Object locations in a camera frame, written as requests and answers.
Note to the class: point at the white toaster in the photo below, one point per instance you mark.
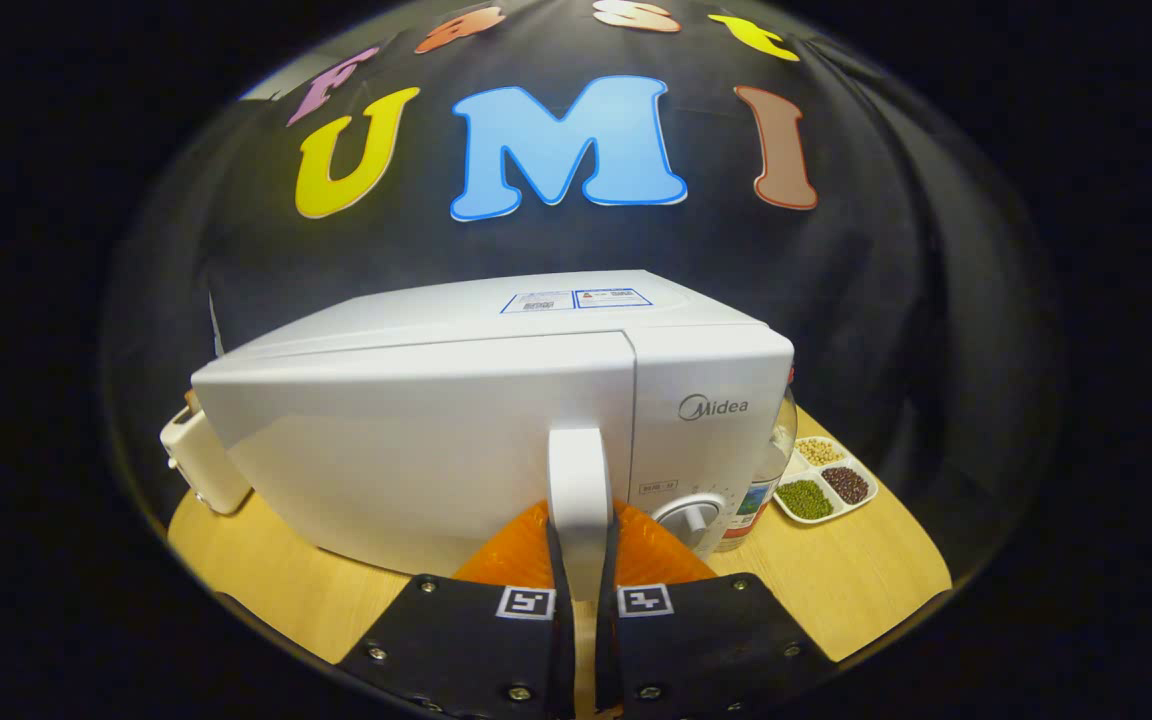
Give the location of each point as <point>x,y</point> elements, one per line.
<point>206,470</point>

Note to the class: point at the white divided bean tray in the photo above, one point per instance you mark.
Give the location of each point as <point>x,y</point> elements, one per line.
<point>806,498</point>

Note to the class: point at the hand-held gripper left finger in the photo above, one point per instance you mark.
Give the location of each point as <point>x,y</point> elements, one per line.
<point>561,620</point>

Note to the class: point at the clear plastic water bottle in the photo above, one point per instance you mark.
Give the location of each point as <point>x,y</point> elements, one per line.
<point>761,490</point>

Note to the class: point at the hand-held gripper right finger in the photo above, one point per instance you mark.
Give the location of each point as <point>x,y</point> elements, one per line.
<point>608,620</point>

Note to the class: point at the white microwave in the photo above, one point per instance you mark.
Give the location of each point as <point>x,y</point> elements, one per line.
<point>416,440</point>

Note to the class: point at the toast bread slice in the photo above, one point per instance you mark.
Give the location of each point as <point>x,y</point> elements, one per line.
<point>194,401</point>

